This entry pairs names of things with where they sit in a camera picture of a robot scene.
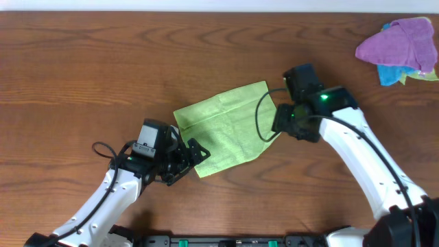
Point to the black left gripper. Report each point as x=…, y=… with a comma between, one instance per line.
x=185, y=158

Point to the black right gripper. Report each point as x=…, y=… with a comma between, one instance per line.
x=280, y=123

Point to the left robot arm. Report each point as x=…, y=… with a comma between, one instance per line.
x=127, y=176

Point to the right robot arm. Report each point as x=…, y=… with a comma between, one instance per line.
x=405, y=215

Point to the blue cloth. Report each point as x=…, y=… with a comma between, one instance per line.
x=391, y=73

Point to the purple cloth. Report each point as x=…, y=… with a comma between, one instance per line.
x=421, y=33

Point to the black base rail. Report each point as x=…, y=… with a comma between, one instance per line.
x=241, y=241

